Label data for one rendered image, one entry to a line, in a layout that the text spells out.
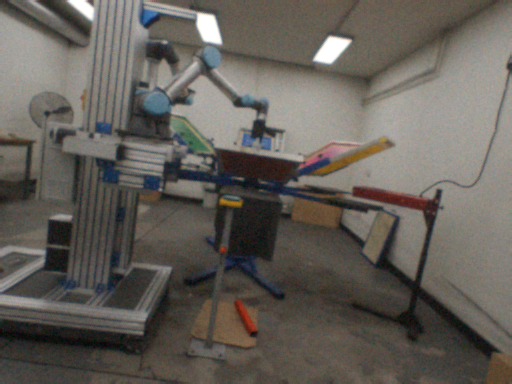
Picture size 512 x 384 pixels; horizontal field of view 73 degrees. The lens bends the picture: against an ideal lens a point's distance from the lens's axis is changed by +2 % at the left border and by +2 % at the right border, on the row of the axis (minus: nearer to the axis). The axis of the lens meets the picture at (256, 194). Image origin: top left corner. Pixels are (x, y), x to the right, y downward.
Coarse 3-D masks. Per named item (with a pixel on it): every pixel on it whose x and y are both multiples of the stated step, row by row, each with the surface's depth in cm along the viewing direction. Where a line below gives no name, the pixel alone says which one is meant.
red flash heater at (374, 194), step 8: (360, 192) 289; (368, 192) 285; (376, 192) 282; (384, 192) 279; (392, 192) 297; (376, 200) 283; (384, 200) 280; (392, 200) 277; (400, 200) 274; (408, 200) 271; (416, 200) 268; (424, 200) 266; (432, 200) 273; (416, 208) 269; (424, 208) 268
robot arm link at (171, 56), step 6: (162, 42) 234; (162, 48) 233; (168, 48) 234; (174, 48) 238; (162, 54) 235; (168, 54) 235; (174, 54) 237; (168, 60) 238; (174, 60) 238; (174, 66) 242; (180, 66) 246; (174, 72) 245; (186, 90) 258; (180, 96) 260; (186, 96) 260; (180, 102) 264; (186, 102) 262; (192, 102) 266
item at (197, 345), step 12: (228, 204) 198; (240, 204) 198; (228, 216) 204; (228, 228) 205; (228, 240) 208; (216, 276) 208; (216, 288) 209; (216, 300) 210; (216, 312) 212; (192, 348) 211; (204, 348) 213; (216, 348) 215
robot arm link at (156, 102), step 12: (204, 48) 192; (192, 60) 191; (204, 60) 189; (216, 60) 193; (180, 72) 187; (192, 72) 188; (204, 72) 193; (168, 84) 183; (180, 84) 185; (144, 96) 180; (156, 96) 176; (168, 96) 181; (144, 108) 180; (156, 108) 178; (168, 108) 181
